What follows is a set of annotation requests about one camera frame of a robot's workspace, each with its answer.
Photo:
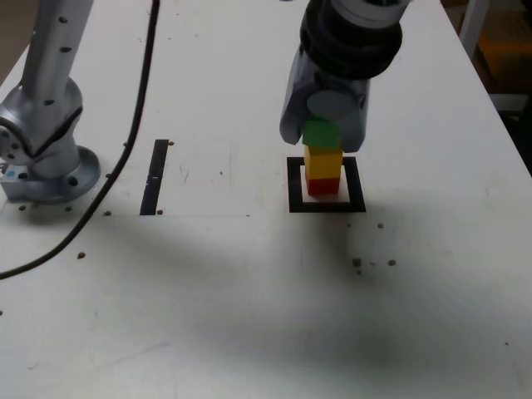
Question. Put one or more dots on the black tape square outline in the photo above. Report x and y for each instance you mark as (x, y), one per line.
(359, 187)

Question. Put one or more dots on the white horizontal bar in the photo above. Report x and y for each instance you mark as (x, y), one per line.
(509, 102)

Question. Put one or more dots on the white metal frame post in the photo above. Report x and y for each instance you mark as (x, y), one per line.
(471, 21)

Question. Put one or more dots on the yellow cube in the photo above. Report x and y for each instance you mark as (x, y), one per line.
(323, 164)

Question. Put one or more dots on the black tape strip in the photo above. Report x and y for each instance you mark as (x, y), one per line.
(154, 178)

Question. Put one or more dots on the yellow-brown box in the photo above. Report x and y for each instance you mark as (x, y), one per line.
(505, 43)

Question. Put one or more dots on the red cube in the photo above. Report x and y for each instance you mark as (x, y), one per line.
(322, 187)

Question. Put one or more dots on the green cube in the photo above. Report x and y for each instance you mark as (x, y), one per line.
(320, 135)

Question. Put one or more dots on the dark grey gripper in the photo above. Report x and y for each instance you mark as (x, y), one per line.
(341, 85)

